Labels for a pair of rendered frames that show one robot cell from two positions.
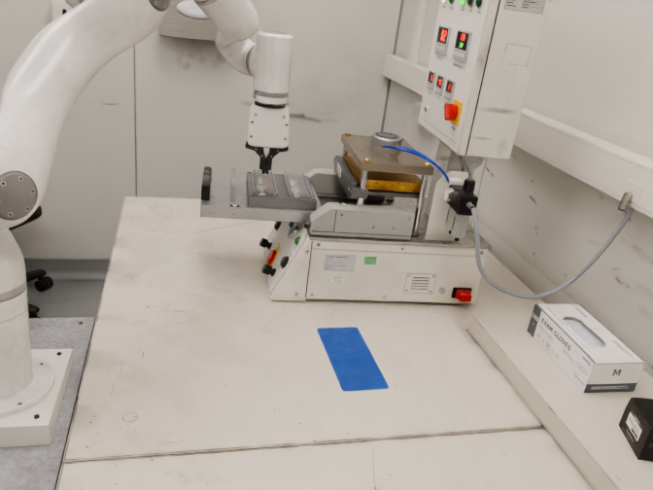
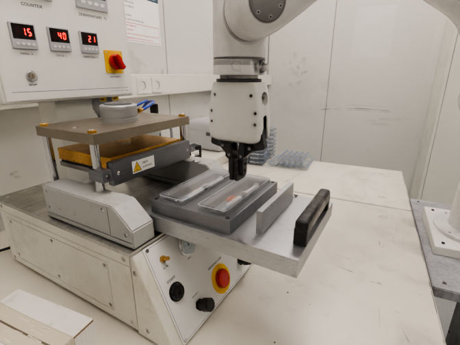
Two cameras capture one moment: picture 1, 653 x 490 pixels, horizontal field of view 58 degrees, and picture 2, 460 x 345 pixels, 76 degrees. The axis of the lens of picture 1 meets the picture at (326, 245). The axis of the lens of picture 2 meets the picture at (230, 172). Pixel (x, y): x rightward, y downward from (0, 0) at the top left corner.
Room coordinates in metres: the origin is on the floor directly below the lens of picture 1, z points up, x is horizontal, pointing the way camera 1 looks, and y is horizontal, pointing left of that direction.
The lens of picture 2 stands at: (1.81, 0.50, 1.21)
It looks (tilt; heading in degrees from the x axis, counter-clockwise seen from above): 18 degrees down; 221
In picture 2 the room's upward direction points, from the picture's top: straight up
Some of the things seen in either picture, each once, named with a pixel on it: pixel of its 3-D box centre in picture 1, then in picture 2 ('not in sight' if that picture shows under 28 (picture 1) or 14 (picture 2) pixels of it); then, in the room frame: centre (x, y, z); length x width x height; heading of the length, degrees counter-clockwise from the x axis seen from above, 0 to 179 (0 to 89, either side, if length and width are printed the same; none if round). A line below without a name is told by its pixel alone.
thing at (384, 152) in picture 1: (396, 162); (119, 129); (1.46, -0.15, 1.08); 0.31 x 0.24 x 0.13; 11
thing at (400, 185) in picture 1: (382, 166); (125, 139); (1.47, -0.12, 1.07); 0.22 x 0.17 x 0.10; 11
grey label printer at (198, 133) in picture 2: not in sight; (213, 133); (0.58, -0.71, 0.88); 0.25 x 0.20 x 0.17; 100
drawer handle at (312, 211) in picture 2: (206, 182); (313, 213); (1.39, 0.32, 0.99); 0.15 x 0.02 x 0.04; 11
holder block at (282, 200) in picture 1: (280, 190); (218, 195); (1.43, 0.14, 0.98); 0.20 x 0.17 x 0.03; 11
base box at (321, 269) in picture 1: (367, 249); (140, 226); (1.46, -0.11, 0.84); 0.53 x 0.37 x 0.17; 101
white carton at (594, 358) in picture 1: (581, 344); not in sight; (1.10, -0.58, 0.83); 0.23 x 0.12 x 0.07; 14
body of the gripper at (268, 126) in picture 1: (268, 122); (238, 107); (1.42, 0.18, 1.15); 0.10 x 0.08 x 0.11; 101
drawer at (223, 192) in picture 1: (260, 192); (239, 206); (1.42, 0.18, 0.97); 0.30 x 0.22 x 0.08; 101
